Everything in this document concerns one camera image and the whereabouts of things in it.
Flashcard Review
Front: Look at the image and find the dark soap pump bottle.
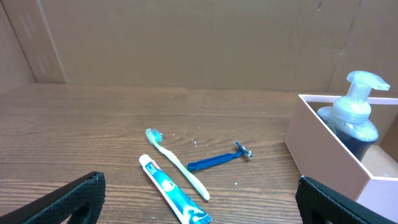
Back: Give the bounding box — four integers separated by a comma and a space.
317, 70, 390, 161

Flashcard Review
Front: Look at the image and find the pink cardboard box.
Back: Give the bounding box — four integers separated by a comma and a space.
285, 95, 397, 222

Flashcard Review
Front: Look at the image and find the teal toothpaste tube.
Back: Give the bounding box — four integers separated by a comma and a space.
139, 154, 212, 224

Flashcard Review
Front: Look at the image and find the green white toothbrush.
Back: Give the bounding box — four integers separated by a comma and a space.
145, 128, 210, 202

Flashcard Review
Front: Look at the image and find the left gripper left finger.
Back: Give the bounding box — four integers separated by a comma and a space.
1, 172, 106, 224

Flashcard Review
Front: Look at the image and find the blue disposable razor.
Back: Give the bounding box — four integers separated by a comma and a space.
187, 141, 252, 172

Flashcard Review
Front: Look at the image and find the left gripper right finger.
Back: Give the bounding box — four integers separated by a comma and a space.
295, 175, 394, 224

